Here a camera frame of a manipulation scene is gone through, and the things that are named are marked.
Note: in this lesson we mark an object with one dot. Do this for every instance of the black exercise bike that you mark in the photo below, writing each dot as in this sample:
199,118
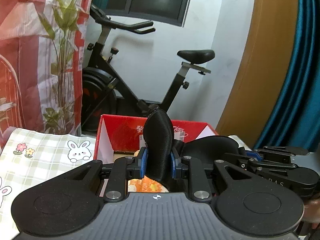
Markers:
105,80

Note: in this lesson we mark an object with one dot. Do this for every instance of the dark framed window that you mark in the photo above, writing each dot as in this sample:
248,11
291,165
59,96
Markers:
155,0

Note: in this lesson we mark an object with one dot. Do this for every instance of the orange printed pouch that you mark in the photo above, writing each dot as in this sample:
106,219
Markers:
140,185

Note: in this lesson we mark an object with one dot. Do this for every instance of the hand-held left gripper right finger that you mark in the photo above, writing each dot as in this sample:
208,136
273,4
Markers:
173,165

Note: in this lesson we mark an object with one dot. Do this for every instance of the green checked bunny print blanket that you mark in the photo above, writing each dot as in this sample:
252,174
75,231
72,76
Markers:
37,165

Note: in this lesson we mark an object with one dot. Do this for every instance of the red strawberry print cardboard box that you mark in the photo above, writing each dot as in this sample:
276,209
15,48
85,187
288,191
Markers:
120,130

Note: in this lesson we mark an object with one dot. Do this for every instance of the person's right hand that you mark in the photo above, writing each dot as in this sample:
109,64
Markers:
312,210

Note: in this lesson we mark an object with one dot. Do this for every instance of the wooden door panel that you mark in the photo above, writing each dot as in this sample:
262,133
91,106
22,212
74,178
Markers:
262,67

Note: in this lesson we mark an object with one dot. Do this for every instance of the black padded eye mask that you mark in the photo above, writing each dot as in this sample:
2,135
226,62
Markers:
158,142

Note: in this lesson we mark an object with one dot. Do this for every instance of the teal curtain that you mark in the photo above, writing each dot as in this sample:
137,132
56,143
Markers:
300,92

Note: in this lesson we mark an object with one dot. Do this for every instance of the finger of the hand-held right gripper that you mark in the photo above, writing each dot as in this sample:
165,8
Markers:
250,163
280,151

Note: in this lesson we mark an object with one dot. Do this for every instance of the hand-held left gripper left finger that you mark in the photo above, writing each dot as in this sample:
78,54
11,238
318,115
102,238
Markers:
143,162

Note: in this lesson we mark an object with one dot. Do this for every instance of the red printed wall cloth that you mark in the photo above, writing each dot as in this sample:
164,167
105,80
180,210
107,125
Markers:
25,55

